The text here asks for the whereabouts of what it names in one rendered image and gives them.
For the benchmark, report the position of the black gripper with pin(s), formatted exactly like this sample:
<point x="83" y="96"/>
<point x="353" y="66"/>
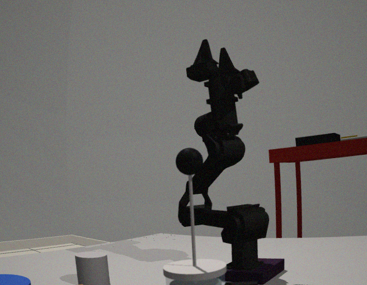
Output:
<point x="205" y="68"/>

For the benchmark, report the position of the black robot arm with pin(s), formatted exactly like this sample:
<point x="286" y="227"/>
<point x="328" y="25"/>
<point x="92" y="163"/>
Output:
<point x="243" y="224"/>

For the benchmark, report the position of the grey cylinder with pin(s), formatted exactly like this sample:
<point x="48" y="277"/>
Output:
<point x="92" y="268"/>

